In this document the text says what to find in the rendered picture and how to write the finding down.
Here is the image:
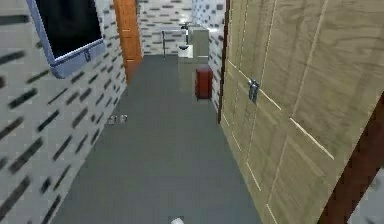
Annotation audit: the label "red bin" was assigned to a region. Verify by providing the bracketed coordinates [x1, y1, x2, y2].
[195, 65, 214, 101]

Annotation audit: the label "pale grey sink cabinet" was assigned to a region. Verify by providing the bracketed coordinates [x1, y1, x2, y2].
[177, 26, 210, 94]

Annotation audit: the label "orange wooden door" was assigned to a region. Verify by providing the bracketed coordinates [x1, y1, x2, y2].
[113, 0, 144, 84]

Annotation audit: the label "pale wooden room door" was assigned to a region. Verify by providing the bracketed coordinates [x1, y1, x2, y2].
[219, 0, 384, 224]

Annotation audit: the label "blue framed dark window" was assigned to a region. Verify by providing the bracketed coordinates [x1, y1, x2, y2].
[25, 0, 107, 80]

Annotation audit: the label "silver door handle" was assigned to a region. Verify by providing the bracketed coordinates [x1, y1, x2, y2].
[247, 78, 261, 105]

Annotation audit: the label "small silver wall fittings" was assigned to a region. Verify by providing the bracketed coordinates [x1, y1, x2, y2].
[107, 114, 129, 126]

